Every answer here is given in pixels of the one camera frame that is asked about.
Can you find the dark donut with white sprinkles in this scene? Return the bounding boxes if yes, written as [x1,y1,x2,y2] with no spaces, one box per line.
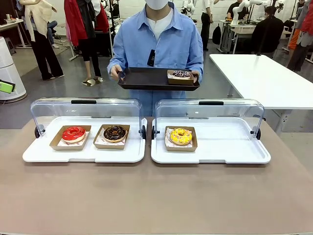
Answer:
[172,70,192,79]

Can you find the black backpack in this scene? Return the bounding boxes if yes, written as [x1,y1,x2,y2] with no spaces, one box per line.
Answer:
[212,24,222,46]

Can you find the person in blue shirt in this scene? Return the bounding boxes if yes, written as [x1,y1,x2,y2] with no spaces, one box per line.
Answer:
[107,0,204,117]

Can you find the person's left hand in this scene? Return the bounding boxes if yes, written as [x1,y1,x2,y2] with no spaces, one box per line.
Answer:
[190,70,201,84]

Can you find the person's left forearm blue sleeve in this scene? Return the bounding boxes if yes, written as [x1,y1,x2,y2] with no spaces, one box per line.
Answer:
[187,54,204,74]

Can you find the red glazed donut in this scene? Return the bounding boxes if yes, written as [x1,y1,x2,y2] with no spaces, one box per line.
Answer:
[49,125,92,151]
[62,126,87,144]

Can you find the brown cardboard donut box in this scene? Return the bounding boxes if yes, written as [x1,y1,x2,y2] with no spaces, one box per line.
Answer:
[167,69,196,86]

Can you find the clear plastic display lid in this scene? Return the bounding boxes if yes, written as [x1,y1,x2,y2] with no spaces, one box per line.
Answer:
[30,97,147,141]
[151,98,266,141]

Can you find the person in red vest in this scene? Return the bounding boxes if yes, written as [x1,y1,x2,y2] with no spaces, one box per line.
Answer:
[287,0,313,72]

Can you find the seated person in black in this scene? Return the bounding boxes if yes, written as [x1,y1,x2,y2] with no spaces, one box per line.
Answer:
[251,6,286,54]

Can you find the standing person in white shirt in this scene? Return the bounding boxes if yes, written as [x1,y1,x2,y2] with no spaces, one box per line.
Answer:
[200,0,215,51]

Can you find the person's right hand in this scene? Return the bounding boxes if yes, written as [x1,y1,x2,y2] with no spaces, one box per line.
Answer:
[110,65,126,82]

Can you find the person's right forearm blue sleeve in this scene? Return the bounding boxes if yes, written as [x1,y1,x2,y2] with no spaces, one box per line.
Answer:
[107,54,126,72]

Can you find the yellow glazed donut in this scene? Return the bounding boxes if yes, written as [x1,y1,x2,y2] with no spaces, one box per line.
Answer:
[164,126,198,153]

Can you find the black serving tray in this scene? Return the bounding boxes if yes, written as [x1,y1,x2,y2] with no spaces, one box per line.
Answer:
[117,67,201,92]

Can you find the white face mask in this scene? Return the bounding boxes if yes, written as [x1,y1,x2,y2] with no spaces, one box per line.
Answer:
[146,0,169,10]

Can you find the white background desk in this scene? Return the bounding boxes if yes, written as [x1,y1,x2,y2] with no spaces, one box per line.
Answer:
[219,19,257,55]

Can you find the yellow sprinkled donut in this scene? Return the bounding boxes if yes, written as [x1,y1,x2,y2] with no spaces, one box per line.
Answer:
[170,128,193,145]

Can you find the chocolate glazed donut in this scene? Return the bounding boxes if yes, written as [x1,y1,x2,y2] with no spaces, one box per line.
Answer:
[93,124,131,150]
[103,125,127,143]

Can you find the white display tray base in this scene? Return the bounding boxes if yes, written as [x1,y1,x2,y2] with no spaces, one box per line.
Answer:
[22,116,147,164]
[151,117,271,164]

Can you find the white round appliance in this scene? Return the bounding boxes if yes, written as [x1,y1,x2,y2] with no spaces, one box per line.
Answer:
[0,36,27,101]

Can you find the white table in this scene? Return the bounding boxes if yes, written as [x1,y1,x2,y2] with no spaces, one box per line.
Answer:
[209,53,313,133]

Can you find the background desk with cups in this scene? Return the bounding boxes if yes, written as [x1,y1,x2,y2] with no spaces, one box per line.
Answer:
[0,18,32,49]

